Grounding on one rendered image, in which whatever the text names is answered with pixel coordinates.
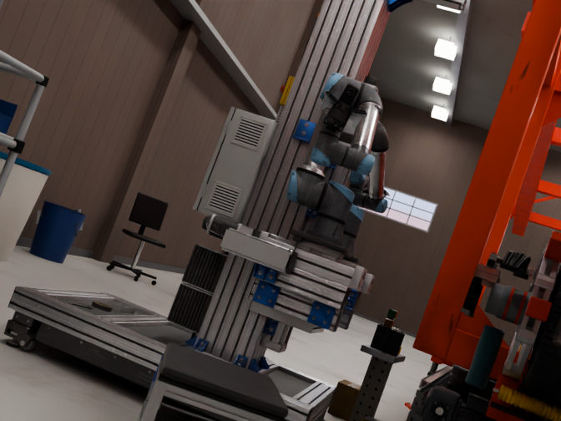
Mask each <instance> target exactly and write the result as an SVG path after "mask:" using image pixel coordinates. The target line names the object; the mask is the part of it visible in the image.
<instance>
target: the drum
mask: <svg viewBox="0 0 561 421"><path fill-rule="evenodd" d="M531 294H532V293H529V292H525V291H522V290H520V289H517V288H515V287H511V286H508V285H506V286H504V285H501V284H498V283H494V284H493V286H492V290H491V292H490V295H488V302H487V305H485V310H484V311H485V312H487V313H490V314H493V315H495V317H497V318H500V319H502V320H504V321H507V322H511V323H513V324H516V325H519V326H520V324H521V323H522V320H523V316H524V314H525V310H526V309H527V306H528V300H529V299H530V297H531ZM534 322H535V319H534V318H532V317H529V319H528V323H527V326H526V327H533V325H534Z"/></svg>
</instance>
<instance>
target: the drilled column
mask: <svg viewBox="0 0 561 421"><path fill-rule="evenodd" d="M392 364H393V363H389V362H387V361H385V360H382V359H380V358H377V357H374V356H371V361H370V363H369V365H368V368H367V371H366V375H365V377H364V379H363V382H362V385H361V388H360V391H359V394H358V396H357V398H356V402H355V405H354V408H353V410H352V412H351V417H350V419H349V421H363V419H364V418H365V417H366V416H370V417H373V418H374V416H375V413H376V411H377V407H378V404H379V402H380V400H381V397H382V393H383V390H384V388H385V386H386V383H387V379H388V376H389V374H390V371H391V369H392Z"/></svg>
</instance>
